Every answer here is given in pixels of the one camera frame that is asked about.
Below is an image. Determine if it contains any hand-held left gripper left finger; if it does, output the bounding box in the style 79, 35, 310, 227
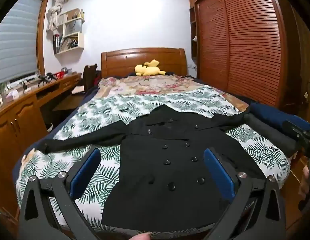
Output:
18, 147, 105, 240

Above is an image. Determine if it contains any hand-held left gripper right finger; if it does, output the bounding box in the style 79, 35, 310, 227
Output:
204, 148, 288, 240

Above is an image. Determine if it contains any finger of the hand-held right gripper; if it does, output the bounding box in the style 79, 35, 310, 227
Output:
282, 120, 304, 142

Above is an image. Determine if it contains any black buttoned coat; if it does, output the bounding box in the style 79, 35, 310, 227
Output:
41, 104, 268, 235

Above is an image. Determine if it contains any person's right hand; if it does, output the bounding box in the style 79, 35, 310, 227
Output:
302, 166, 310, 198

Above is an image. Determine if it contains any person's left hand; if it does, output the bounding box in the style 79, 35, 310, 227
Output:
131, 232, 152, 240

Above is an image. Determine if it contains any dark grey rolled cloth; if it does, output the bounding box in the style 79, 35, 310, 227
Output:
244, 113, 299, 158

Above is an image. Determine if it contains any navy folded cloth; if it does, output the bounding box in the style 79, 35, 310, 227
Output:
249, 102, 310, 130

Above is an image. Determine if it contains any leaf print bed sheet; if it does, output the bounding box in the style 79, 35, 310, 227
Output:
16, 85, 292, 240

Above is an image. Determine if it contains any wooden door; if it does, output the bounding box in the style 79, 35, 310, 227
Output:
282, 0, 310, 125

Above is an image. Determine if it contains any wooden desk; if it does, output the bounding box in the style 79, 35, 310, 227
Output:
0, 72, 83, 220

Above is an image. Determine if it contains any dark wooden chair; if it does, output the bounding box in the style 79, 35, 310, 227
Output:
82, 64, 98, 93

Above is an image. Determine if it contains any wooden louvered wardrobe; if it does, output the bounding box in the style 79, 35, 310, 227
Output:
189, 0, 295, 108

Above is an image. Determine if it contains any black desk figure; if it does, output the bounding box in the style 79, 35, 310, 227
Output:
37, 72, 58, 88

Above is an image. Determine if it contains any floral quilt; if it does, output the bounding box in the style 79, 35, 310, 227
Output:
98, 75, 248, 113

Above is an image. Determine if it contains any wooden bed headboard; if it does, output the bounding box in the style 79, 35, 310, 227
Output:
101, 47, 188, 78

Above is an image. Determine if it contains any yellow plush toy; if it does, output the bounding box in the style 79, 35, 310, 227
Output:
134, 59, 167, 77

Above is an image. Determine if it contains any grey window blind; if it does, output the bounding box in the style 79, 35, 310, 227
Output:
0, 0, 44, 85

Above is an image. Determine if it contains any tied white curtain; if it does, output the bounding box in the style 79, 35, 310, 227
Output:
46, 0, 68, 34

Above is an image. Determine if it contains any white wall shelf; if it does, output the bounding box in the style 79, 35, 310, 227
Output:
53, 8, 85, 55

